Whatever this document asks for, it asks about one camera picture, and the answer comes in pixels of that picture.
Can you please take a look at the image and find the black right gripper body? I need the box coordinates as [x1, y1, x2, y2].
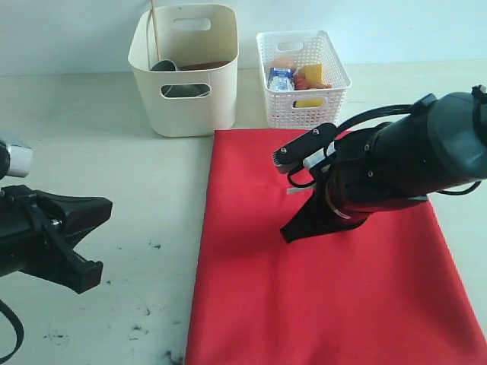
[319, 163, 419, 229]

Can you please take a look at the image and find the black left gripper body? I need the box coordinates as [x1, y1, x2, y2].
[1, 185, 49, 280]

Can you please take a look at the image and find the yellow lemon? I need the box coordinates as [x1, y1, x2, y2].
[294, 98, 325, 109]

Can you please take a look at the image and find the red tablecloth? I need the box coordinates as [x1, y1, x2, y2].
[185, 129, 486, 364]

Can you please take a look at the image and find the red sausage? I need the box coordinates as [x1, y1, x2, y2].
[294, 74, 310, 90]

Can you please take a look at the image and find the yellow cheese wedge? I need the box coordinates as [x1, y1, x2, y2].
[298, 63, 323, 84]

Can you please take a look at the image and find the small milk carton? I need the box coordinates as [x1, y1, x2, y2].
[268, 67, 294, 92]

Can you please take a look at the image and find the brown egg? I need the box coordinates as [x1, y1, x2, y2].
[270, 57, 297, 70]

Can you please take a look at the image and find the stainless steel cup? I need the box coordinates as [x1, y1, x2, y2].
[151, 59, 209, 98]

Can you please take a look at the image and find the brown wooden plate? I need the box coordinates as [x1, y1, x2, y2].
[178, 61, 230, 71]

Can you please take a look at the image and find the wooden chopstick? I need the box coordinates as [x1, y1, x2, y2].
[150, 0, 161, 62]

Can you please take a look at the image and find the orange fried chicken piece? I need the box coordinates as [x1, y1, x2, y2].
[309, 81, 333, 89]

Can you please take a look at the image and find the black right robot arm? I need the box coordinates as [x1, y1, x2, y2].
[323, 85, 486, 232]

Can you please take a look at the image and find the white lattice plastic basket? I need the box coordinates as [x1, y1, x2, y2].
[256, 30, 352, 129]

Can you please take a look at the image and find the cream plastic bin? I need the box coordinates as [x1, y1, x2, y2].
[128, 4, 239, 137]

